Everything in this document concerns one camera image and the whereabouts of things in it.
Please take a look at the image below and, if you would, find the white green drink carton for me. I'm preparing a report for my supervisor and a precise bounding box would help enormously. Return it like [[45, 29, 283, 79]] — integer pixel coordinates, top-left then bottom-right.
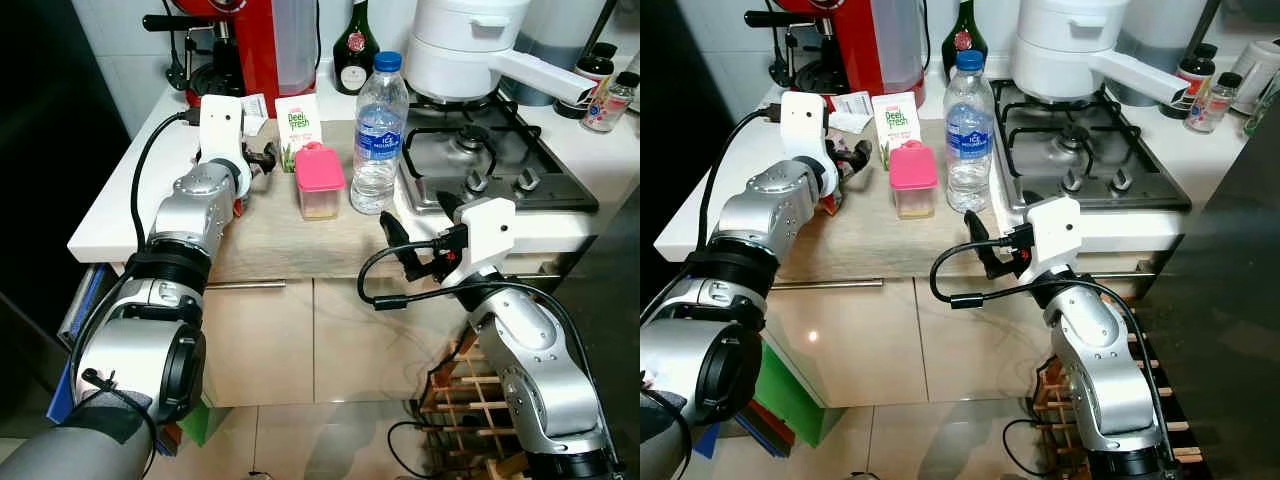
[[274, 93, 323, 171], [872, 92, 921, 171]]

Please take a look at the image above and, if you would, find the pink lidded clear container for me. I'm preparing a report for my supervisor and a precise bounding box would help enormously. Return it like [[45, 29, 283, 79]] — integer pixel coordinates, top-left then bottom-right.
[[889, 140, 939, 221], [294, 142, 347, 221]]

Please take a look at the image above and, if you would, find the white paper tag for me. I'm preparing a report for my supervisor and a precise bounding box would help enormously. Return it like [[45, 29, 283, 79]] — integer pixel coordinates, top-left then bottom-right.
[[832, 92, 876, 136], [240, 93, 271, 136]]

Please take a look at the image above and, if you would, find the steel gas hob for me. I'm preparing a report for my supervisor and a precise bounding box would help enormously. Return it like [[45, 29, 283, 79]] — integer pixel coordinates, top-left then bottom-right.
[[395, 90, 601, 216], [990, 80, 1193, 213]]

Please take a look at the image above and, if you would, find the clear water bottle blue cap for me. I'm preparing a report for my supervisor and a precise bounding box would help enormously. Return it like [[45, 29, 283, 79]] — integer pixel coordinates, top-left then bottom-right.
[[350, 52, 411, 216], [943, 50, 998, 216]]

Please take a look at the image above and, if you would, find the red coffee machine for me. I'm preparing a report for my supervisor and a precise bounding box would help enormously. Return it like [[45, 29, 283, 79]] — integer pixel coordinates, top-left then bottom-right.
[[745, 0, 926, 109], [143, 0, 319, 116]]

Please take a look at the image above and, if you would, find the kitchen counter with beige drawers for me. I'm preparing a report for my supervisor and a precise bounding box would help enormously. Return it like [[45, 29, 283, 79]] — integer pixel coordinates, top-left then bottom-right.
[[655, 85, 1251, 411], [68, 85, 641, 411]]

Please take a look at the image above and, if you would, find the dark green glass bottle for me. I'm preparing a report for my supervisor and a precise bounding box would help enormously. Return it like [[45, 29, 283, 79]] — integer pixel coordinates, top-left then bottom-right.
[[944, 0, 989, 76], [333, 0, 382, 96]]

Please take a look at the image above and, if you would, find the wooden wine rack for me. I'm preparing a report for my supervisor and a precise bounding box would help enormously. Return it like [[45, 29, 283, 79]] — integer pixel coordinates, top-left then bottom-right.
[[1030, 330, 1201, 480], [418, 335, 531, 480]]

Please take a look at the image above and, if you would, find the small clear labelled bottle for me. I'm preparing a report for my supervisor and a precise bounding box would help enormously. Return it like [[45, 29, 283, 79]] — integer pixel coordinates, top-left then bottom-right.
[[1185, 72, 1244, 136], [583, 70, 641, 134]]

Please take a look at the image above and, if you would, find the brown bottle black cap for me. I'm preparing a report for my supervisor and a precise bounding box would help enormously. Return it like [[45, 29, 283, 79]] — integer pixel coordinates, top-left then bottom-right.
[[1180, 43, 1221, 116], [582, 42, 619, 106]]

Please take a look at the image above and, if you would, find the grey translucent jug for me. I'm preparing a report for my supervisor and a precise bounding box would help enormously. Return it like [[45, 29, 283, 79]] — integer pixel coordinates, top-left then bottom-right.
[[510, 0, 626, 76], [1110, 0, 1221, 106]]

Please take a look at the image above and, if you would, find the blue folder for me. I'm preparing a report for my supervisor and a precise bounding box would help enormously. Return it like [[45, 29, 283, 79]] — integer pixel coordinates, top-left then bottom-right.
[[690, 420, 721, 461], [45, 262, 111, 426]]

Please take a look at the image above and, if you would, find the green board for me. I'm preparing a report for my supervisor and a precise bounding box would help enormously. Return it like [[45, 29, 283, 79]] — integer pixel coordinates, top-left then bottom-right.
[[180, 400, 233, 448], [755, 340, 826, 446]]

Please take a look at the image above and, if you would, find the white canister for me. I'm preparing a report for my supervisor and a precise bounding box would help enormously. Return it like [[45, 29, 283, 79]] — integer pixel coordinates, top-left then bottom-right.
[[1232, 38, 1280, 116]]

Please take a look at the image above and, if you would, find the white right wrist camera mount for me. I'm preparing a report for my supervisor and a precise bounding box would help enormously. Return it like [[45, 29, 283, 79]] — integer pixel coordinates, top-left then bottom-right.
[[455, 198, 516, 281], [1020, 195, 1083, 279]]

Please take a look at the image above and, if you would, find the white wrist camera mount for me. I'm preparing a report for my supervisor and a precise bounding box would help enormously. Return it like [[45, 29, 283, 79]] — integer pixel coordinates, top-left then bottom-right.
[[1020, 195, 1083, 279], [198, 95, 251, 171], [780, 90, 833, 166], [455, 198, 516, 281]]

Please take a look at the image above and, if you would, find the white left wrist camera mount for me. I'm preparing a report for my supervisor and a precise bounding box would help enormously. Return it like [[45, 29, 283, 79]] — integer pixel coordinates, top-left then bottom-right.
[[198, 95, 251, 171], [780, 90, 833, 166]]

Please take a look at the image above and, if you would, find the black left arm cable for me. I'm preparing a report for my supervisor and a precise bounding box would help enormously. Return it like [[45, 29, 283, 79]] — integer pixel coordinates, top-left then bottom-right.
[[130, 108, 201, 261], [697, 105, 783, 251]]

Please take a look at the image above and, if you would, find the white pot with long handle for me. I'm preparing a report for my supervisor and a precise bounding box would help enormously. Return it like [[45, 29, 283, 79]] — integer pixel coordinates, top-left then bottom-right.
[[1008, 0, 1196, 106], [405, 0, 601, 106]]

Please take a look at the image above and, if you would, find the black floor cable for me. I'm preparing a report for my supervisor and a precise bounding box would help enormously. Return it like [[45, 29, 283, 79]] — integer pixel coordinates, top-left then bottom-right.
[[1000, 418, 1046, 479], [385, 420, 441, 480]]

